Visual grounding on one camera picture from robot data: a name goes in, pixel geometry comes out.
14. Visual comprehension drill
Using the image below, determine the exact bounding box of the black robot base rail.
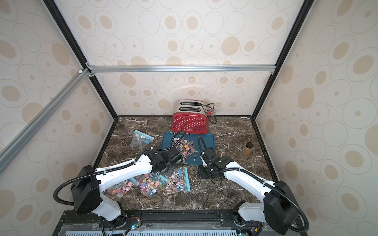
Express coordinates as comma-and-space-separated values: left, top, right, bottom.
53, 208, 308, 236

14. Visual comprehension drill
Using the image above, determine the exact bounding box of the candy ziploc bag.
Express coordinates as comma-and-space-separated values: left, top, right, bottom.
103, 178, 137, 201
130, 130, 155, 148
137, 173, 167, 198
166, 167, 191, 193

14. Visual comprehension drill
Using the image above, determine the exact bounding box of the brown bottle black cap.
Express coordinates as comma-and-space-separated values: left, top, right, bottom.
242, 142, 254, 156

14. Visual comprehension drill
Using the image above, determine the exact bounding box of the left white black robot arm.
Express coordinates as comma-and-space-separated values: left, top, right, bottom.
53, 147, 182, 228

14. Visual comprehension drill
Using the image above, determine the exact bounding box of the red polka dot toaster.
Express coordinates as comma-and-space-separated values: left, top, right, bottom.
172, 100, 209, 134

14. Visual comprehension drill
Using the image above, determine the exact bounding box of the teal rectangular tray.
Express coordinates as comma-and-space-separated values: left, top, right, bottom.
160, 131, 215, 166

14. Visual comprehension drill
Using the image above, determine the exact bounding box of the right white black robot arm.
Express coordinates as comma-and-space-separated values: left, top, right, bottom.
200, 147, 310, 235

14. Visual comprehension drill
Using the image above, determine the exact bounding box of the pile of loose candies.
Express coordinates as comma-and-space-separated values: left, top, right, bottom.
172, 138, 197, 161

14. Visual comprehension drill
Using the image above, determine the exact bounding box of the left slanted aluminium frame bar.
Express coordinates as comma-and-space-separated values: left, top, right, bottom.
1, 68, 89, 172

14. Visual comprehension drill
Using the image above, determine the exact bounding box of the horizontal aluminium frame bar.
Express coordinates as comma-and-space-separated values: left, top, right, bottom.
89, 65, 276, 73

